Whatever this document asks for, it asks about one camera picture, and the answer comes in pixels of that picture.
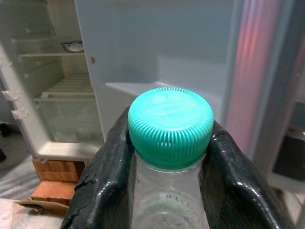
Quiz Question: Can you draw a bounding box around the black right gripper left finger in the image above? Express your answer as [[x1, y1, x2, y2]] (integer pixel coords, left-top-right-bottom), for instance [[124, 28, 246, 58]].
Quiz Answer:
[[61, 106, 138, 229]]

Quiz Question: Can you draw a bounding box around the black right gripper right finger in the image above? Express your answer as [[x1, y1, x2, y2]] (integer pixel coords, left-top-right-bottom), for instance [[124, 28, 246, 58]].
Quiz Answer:
[[199, 120, 296, 229]]

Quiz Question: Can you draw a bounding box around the clear bottle teal cap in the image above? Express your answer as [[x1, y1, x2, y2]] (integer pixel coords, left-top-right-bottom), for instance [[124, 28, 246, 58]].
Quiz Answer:
[[127, 87, 215, 229]]

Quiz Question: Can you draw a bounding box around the clear fridge crisper drawer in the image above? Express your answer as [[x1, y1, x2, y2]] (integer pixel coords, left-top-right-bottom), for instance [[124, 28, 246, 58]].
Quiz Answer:
[[33, 92, 105, 144]]

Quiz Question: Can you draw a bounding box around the grey fridge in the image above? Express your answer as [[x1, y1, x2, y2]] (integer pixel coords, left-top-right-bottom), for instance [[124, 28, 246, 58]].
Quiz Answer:
[[0, 0, 107, 161]]

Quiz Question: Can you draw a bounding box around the glass fridge shelf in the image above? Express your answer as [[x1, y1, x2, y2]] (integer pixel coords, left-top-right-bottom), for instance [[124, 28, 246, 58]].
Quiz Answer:
[[17, 51, 87, 58]]

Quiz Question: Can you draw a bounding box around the glossy fridge door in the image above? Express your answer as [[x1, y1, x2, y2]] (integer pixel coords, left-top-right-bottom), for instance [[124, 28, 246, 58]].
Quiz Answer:
[[73, 0, 303, 191]]

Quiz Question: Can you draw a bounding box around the orange clay brick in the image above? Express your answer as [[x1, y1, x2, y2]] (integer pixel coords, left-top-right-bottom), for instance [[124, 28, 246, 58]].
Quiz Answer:
[[31, 181, 78, 206], [36, 169, 84, 184], [32, 158, 89, 172]]

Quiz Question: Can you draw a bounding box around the brown cardboard sheet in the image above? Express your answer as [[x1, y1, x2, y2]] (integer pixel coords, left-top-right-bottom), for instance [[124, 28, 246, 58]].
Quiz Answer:
[[13, 199, 70, 217]]

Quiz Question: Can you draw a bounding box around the black shoe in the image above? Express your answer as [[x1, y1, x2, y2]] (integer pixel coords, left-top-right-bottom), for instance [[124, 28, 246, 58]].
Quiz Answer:
[[0, 122, 10, 138]]

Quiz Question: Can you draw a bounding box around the metal bowl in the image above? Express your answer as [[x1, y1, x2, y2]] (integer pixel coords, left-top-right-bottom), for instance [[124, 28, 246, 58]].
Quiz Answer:
[[61, 40, 84, 52]]

